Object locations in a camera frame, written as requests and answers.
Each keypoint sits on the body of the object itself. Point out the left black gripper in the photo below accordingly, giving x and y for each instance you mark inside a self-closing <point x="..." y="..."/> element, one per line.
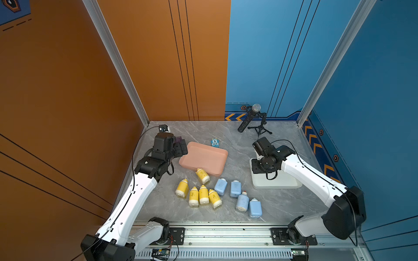
<point x="179" y="152"/>

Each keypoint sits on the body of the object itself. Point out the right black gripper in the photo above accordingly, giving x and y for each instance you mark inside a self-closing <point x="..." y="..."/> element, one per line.
<point x="254" y="168"/>

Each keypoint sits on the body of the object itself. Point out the blue sharpener with red cap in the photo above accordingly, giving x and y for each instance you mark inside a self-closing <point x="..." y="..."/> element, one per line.
<point x="242" y="202"/>

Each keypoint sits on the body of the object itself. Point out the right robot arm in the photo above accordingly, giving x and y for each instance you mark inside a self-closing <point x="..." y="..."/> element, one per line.
<point x="345" y="206"/>

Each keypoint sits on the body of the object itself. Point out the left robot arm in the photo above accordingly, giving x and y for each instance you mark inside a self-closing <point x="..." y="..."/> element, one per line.
<point x="113" y="241"/>

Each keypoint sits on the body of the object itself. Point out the pink plastic tray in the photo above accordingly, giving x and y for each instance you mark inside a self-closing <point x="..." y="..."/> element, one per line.
<point x="200" y="156"/>

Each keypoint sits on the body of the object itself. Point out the white plastic tray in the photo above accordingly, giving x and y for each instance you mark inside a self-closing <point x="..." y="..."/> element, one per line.
<point x="277" y="179"/>

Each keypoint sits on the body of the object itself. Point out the blue cartoon sharpener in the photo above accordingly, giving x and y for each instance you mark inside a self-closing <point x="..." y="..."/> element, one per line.
<point x="214" y="142"/>

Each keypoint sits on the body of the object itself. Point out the yellow sharpener near tray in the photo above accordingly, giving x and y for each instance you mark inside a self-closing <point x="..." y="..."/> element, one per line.
<point x="203" y="176"/>

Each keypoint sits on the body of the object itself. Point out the yellow sharpener far left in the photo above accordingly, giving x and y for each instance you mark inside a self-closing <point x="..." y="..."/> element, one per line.
<point x="182" y="188"/>

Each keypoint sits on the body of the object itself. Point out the green circuit board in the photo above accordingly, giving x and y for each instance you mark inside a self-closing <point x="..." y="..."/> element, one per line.
<point x="160" y="254"/>

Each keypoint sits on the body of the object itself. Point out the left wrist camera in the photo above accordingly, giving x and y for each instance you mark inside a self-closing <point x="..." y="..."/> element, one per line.
<point x="164" y="129"/>

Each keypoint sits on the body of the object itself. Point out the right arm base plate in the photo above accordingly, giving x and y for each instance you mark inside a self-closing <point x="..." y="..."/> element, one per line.
<point x="289" y="236"/>

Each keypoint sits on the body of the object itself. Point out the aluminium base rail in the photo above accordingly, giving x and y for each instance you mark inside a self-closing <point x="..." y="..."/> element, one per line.
<point x="251" y="242"/>

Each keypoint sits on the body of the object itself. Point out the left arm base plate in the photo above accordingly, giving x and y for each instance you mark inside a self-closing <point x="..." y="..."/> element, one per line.
<point x="175" y="236"/>

